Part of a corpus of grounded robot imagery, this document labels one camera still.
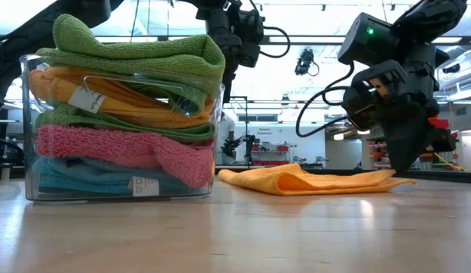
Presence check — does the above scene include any orange microfiber towel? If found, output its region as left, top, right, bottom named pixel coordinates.
left=29, top=66, right=214, bottom=129
left=218, top=163, right=417, bottom=197

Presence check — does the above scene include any pink microfiber towel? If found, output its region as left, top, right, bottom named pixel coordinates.
left=36, top=124, right=215, bottom=190

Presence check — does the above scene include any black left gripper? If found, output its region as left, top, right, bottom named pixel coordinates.
left=181, top=0, right=243, bottom=104

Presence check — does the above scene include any black metal table frame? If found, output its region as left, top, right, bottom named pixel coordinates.
left=214, top=163, right=471, bottom=185

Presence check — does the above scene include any overhead light bar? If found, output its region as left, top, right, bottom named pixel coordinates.
left=0, top=35, right=471, bottom=47

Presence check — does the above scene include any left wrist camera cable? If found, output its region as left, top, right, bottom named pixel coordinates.
left=248, top=0, right=291, bottom=60

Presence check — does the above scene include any green microfiber towel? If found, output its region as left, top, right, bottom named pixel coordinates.
left=34, top=105, right=216, bottom=144
left=36, top=14, right=227, bottom=115

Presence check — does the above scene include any blue microfiber towel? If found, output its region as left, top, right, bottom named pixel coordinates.
left=32, top=157, right=202, bottom=196

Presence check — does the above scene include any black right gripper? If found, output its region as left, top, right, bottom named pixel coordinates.
left=381, top=41, right=451, bottom=174

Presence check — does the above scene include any clear plastic bin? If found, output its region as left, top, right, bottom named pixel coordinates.
left=19, top=52, right=225, bottom=202

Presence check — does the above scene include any person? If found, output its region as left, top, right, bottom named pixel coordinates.
left=215, top=111, right=237, bottom=165

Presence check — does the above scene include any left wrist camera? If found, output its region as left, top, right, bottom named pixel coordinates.
left=237, top=9, right=265, bottom=69

